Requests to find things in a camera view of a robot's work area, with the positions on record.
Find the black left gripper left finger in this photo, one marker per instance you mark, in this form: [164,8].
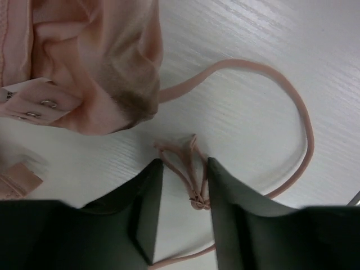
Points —
[116,231]

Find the pink satin bra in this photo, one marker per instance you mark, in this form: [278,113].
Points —
[93,67]

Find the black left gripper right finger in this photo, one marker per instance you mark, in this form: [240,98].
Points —
[252,231]

